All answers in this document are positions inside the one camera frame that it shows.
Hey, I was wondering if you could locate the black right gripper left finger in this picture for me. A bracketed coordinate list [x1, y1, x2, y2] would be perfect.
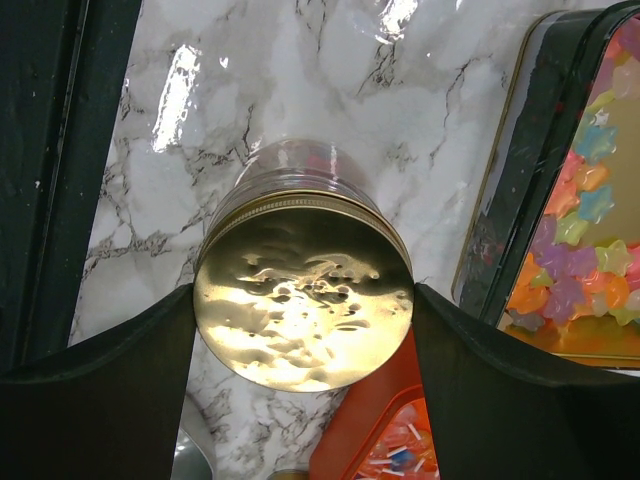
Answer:
[1, 285, 195, 479]

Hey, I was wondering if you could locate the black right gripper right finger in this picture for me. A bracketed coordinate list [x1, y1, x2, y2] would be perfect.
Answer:
[413, 284, 639, 479]

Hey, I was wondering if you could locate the silver metal scoop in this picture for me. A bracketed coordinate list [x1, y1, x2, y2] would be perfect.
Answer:
[170, 429, 214, 480]

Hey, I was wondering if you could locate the orange lollipop tin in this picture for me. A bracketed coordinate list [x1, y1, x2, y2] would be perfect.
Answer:
[310, 333, 440, 479]

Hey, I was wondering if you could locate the dark tin of gummies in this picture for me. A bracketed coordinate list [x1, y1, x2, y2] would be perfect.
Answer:
[452, 1, 639, 371]

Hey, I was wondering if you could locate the gold jar lid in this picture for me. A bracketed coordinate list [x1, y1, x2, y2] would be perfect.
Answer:
[193, 190, 414, 392]

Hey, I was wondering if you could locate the clear glass jar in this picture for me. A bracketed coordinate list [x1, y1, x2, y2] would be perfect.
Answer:
[206, 138, 404, 250]

